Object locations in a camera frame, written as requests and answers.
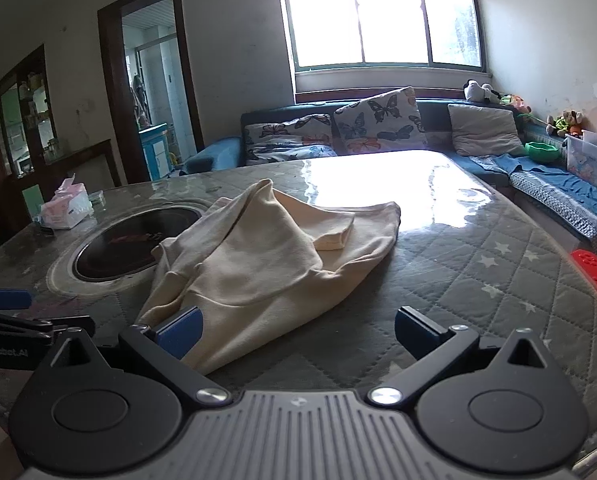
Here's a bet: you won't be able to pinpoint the blue cardboard box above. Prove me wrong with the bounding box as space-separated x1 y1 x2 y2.
139 124 170 181

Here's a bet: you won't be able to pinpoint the dark wooden door frame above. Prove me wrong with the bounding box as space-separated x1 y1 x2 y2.
97 0 205 186

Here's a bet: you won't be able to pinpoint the blue sofa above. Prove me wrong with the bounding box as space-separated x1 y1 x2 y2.
181 97 597 257

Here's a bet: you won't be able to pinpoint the blue cloth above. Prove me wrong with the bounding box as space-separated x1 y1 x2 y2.
471 152 597 213

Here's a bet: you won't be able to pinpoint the colourful toy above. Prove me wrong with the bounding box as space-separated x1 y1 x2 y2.
501 94 532 115

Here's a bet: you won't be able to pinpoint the pink tissue pack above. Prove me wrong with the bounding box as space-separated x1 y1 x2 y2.
38 174 93 230

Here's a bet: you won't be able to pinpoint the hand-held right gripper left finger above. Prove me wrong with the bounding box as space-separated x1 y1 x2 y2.
43 306 232 408

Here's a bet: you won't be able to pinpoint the clear plastic storage box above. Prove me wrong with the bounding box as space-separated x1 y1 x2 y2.
565 130 597 192

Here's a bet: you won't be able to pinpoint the plain grey cushion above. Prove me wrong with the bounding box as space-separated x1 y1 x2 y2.
447 103 527 157

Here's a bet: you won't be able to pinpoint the dark wooden sideboard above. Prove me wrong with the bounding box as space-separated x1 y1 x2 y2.
43 139 122 196

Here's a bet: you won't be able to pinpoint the round black induction cooktop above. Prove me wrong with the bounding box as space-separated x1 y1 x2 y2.
72 206 202 282

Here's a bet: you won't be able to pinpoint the panda plush toy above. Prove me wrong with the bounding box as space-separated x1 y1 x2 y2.
463 79 502 103

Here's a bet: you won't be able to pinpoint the window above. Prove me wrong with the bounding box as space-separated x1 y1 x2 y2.
278 0 484 72

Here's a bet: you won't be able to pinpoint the upright butterfly print cushion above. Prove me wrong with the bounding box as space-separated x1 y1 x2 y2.
335 86 428 156

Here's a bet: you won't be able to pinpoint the red plastic stool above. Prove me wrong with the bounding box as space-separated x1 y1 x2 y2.
570 249 597 309

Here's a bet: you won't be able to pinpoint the dark wooden display cabinet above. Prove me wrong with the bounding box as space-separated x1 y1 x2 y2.
0 44 62 211

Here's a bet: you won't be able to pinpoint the cream garment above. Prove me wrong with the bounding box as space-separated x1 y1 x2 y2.
136 179 403 376

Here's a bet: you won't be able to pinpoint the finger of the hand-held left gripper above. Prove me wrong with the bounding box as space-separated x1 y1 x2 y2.
0 288 33 311
0 310 96 344

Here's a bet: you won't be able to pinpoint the green bowl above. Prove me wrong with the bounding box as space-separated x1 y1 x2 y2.
525 141 561 162

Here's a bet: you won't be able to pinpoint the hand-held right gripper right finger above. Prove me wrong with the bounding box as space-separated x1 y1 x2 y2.
369 306 555 407

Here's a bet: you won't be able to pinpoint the flat butterfly print cushion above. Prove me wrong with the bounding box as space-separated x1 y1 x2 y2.
243 114 338 166

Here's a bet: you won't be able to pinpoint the brown plush toys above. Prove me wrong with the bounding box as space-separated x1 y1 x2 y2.
546 110 584 138

